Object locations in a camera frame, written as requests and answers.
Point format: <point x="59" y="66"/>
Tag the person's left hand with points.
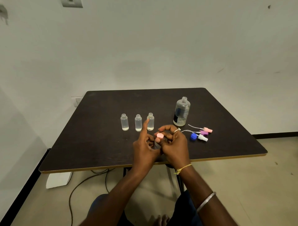
<point x="143" y="153"/>

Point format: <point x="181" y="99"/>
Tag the person's right hand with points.
<point x="175" y="149"/>

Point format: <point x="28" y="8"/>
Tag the person's right thumb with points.
<point x="158" y="140"/>

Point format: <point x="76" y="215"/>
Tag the person's left forearm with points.
<point x="111" y="200"/>

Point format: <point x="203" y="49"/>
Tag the person's right forearm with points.
<point x="202" y="198"/>

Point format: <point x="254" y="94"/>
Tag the small clear plastic bottle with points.
<point x="138" y="123"/>
<point x="124" y="123"/>
<point x="151" y="123"/>

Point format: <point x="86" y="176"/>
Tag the blue bottle cap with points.
<point x="193" y="136"/>

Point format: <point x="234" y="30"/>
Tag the large clear liquid bottle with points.
<point x="181" y="113"/>

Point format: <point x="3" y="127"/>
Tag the white spray cap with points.
<point x="203" y="137"/>

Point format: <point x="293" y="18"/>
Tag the purple spray cap with tube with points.
<point x="204" y="133"/>

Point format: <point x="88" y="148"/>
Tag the pink spray cap with tube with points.
<point x="207" y="130"/>

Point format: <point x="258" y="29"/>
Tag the person's blue trousers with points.
<point x="186" y="210"/>

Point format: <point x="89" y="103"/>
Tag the silver metal bangle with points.
<point x="206" y="201"/>

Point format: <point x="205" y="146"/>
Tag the person's bare foot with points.
<point x="159" y="220"/>

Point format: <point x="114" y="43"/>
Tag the white table foot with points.
<point x="58" y="179"/>

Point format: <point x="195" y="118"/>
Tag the white wall socket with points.
<point x="77" y="101"/>

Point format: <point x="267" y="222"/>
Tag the grey wall switch plate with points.
<point x="72" y="3"/>

